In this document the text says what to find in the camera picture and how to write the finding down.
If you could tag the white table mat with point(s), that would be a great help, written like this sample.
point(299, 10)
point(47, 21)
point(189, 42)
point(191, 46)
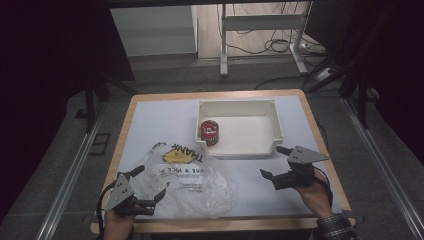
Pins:
point(160, 120)

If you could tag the white power strip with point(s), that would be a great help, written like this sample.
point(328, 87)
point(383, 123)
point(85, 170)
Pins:
point(322, 74)

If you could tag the red can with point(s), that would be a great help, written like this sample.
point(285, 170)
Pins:
point(209, 131)

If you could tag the wooden table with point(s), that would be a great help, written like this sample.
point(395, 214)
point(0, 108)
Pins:
point(220, 225)

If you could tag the white plastic bin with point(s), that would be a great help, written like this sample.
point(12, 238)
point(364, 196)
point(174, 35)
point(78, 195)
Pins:
point(250, 133)

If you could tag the aluminium floor rail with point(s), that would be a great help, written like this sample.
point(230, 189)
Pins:
point(383, 166)
point(66, 186)

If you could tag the dark metal stand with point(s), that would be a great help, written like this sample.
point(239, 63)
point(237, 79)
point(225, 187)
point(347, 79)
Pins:
point(361, 103)
point(89, 106)

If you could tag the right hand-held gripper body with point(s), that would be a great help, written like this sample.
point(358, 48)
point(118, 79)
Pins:
point(298, 173)

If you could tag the person's right hand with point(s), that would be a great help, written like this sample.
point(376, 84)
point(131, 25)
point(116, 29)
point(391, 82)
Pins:
point(315, 198)

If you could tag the clear plastic bag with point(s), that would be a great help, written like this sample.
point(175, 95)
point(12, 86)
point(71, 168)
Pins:
point(206, 193)

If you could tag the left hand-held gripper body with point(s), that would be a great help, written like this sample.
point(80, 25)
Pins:
point(120, 195)

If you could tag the black floor plate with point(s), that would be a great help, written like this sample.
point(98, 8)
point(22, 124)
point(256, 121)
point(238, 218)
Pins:
point(100, 144)

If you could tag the white desk frame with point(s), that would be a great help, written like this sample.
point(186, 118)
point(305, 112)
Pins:
point(263, 22)

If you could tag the person's left hand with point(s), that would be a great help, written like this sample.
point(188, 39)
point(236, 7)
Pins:
point(116, 226)

